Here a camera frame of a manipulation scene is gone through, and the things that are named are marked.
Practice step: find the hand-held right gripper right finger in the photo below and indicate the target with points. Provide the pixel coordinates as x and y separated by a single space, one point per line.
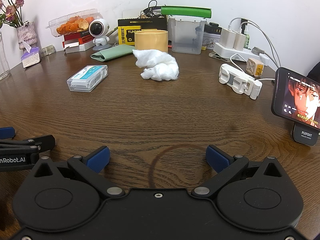
217 158

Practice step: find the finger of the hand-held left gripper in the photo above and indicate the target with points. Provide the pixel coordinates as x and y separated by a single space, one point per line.
46 142
6 133

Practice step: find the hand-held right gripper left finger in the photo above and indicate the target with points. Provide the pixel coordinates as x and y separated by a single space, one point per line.
98 158

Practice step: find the clear dental floss pick box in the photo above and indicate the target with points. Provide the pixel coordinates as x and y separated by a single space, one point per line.
87 78

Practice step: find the white cotton wad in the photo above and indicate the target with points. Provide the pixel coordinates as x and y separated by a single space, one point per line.
160 67

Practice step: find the yellow round container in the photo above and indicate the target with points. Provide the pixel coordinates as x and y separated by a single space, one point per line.
150 41

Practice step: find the clear glass bottle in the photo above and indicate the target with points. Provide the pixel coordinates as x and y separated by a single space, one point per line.
3 60

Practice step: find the purple tissue pack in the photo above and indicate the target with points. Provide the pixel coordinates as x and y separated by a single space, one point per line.
31 57

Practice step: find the white folding phone stand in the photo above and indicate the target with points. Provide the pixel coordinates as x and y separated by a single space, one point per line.
237 80

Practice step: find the small beige packet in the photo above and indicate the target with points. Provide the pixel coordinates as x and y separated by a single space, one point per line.
48 50

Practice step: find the beige cube plug adapter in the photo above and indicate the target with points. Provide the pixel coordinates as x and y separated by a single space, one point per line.
255 67

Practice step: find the flat phone under power strip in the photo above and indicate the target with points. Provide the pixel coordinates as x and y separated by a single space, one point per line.
218 57

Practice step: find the purple white vase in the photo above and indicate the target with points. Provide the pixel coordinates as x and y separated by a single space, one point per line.
26 33

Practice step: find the black smartphone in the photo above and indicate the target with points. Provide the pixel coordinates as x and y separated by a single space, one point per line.
300 97

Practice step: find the white power strip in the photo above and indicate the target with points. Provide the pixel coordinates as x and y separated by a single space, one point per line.
240 53

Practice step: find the green cloth pouch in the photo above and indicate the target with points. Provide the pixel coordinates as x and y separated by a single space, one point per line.
112 52

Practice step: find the red flat box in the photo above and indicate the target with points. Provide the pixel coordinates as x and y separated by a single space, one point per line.
82 39

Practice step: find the white printed box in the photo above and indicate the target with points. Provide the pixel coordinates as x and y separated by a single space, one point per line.
210 41

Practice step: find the cream charger adapter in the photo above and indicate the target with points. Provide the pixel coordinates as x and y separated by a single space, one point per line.
240 41

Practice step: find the white charger adapter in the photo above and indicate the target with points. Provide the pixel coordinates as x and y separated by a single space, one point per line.
227 38

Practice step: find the clear clamshell with orange snacks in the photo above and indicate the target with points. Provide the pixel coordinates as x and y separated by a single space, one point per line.
72 25

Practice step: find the green spray bottle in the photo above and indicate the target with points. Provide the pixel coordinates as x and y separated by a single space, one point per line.
247 38

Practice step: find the dried pink roses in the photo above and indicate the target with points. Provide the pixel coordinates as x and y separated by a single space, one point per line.
10 10

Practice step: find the white astronaut figurine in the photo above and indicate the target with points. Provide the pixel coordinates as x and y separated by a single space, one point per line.
96 28

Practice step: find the clear plastic storage box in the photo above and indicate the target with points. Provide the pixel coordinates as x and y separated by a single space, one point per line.
186 37

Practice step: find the black and yellow box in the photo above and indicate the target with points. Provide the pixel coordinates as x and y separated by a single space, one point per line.
125 33

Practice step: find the dark cloth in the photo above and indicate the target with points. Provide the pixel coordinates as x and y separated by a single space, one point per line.
314 71

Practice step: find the white board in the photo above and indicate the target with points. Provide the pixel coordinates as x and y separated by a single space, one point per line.
130 13

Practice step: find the green foam tube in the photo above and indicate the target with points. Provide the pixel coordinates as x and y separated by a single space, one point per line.
185 11

